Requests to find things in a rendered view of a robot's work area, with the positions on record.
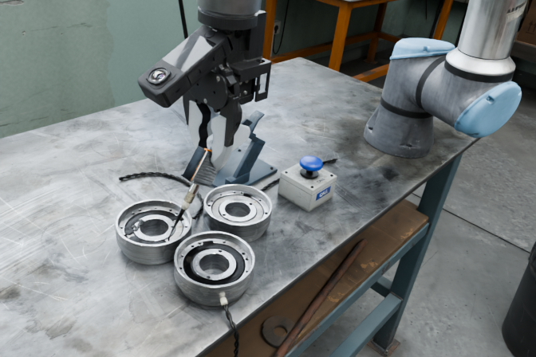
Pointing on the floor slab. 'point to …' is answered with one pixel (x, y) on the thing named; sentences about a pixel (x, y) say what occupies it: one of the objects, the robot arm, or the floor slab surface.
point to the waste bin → (523, 314)
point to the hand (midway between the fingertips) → (206, 159)
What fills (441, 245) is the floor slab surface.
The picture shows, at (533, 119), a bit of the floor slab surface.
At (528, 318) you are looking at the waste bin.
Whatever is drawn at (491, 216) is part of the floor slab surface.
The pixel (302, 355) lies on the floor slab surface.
